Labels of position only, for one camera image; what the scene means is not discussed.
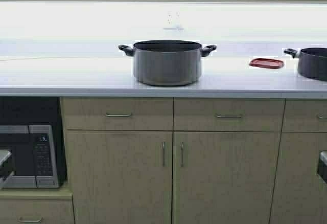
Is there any large grey cooking pot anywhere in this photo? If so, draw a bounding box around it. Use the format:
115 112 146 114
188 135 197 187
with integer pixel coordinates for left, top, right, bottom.
118 40 217 86

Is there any left lower cabinet door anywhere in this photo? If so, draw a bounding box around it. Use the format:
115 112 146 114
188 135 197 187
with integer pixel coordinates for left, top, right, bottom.
66 131 172 223

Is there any cabinet door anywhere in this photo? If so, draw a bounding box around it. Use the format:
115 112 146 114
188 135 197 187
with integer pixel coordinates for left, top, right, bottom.
173 132 280 223
270 132 326 223
66 131 172 223

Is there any dark pot at right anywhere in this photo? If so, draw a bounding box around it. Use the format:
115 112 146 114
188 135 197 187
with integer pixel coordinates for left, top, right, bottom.
284 48 326 81

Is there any far right lower cabinet door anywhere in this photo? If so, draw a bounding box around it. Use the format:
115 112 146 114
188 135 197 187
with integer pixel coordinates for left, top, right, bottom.
270 132 326 223

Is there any left lower drawer front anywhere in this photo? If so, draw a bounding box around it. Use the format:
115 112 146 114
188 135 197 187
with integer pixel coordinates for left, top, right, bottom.
61 97 173 131

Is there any drawer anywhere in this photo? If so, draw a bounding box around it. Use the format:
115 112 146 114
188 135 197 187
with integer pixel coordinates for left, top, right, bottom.
174 98 285 132
61 97 173 131
283 100 326 132
1 199 74 223

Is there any right lower drawer front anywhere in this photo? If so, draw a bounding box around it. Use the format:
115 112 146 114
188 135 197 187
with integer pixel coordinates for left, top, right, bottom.
174 98 285 132

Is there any red plastic container lid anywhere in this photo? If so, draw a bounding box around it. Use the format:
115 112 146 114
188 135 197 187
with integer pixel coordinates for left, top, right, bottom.
249 58 284 69

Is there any far right drawer front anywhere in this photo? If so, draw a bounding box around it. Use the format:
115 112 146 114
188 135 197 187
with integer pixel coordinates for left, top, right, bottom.
283 100 326 132

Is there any stainless steel microwave oven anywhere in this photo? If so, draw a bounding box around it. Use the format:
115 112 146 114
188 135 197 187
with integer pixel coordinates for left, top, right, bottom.
1 125 60 188

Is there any bottom left drawer front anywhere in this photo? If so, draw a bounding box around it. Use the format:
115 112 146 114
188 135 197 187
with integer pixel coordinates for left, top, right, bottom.
1 199 74 223

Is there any white wall power outlet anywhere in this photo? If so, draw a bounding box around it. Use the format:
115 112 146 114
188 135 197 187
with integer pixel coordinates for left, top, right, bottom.
163 11 184 31

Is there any white charger cable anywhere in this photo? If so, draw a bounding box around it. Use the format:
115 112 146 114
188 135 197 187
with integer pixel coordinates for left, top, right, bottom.
0 55 121 61

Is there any robot base right bracket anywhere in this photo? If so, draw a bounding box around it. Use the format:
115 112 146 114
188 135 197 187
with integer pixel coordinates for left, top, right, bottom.
317 151 327 183

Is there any robot base left bracket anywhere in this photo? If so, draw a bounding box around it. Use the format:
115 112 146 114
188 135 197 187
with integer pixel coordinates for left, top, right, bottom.
0 150 14 189

